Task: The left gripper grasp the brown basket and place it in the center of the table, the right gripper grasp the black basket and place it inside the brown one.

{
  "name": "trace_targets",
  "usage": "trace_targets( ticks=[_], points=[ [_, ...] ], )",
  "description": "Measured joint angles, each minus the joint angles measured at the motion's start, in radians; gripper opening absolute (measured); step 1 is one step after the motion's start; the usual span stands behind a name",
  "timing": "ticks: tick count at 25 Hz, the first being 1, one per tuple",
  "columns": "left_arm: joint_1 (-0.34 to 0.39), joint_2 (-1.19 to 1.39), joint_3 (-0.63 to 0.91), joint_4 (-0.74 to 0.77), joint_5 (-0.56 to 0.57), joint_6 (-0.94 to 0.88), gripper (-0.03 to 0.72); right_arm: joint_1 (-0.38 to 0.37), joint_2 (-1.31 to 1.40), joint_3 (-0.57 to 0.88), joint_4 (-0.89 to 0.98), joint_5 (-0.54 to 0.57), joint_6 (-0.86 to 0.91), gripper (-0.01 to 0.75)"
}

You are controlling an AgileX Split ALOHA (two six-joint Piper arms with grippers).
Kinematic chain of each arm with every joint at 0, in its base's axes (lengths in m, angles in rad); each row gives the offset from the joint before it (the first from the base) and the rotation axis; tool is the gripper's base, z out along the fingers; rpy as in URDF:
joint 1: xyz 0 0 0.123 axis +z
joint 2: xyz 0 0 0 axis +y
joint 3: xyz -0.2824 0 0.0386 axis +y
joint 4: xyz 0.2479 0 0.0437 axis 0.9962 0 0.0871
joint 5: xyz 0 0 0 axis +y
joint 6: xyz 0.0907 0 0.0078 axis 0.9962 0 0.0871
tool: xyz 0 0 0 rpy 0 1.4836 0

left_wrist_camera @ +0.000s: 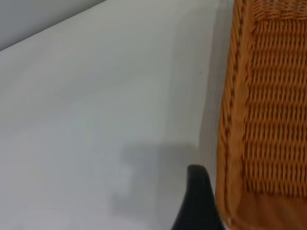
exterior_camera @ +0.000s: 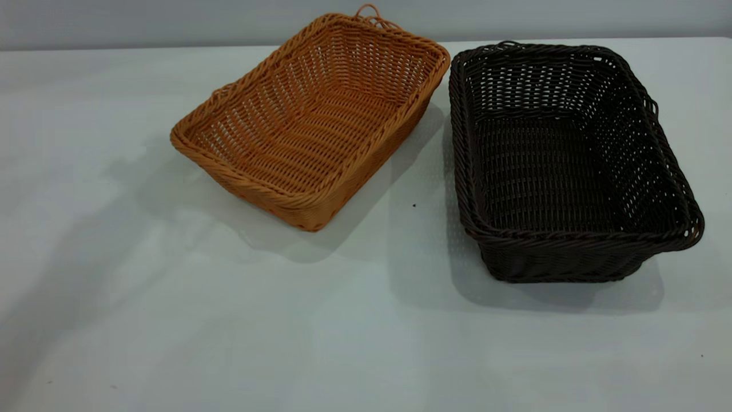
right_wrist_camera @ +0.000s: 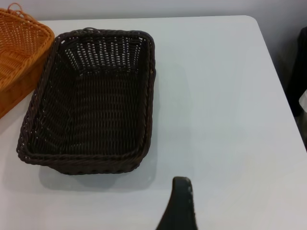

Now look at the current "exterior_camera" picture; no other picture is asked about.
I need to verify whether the orange-brown wicker basket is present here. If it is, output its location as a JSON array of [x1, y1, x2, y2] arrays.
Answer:
[[170, 5, 452, 233]]

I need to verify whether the dark brown wicker basket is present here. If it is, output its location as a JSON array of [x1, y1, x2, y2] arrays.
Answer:
[[448, 41, 705, 284]]

